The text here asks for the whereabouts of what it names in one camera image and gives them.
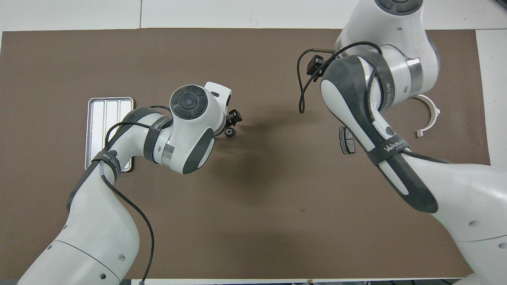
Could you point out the brown table mat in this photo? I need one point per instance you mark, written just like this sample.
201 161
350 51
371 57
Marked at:
257 206

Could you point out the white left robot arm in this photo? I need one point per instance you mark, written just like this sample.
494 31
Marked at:
99 221

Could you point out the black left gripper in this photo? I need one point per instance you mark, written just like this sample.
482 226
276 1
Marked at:
234 118

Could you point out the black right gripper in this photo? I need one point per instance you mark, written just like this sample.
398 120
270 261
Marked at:
315 67

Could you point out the large black bearing gear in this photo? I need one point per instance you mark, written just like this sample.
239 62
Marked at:
229 132

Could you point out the silver metal tray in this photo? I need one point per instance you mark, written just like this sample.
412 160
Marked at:
97 118

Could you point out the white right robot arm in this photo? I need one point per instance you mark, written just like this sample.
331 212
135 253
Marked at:
435 186

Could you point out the white semicircular bracket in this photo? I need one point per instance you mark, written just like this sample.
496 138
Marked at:
433 111

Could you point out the dark grey brake pad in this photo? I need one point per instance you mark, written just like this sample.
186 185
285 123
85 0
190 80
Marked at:
345 140

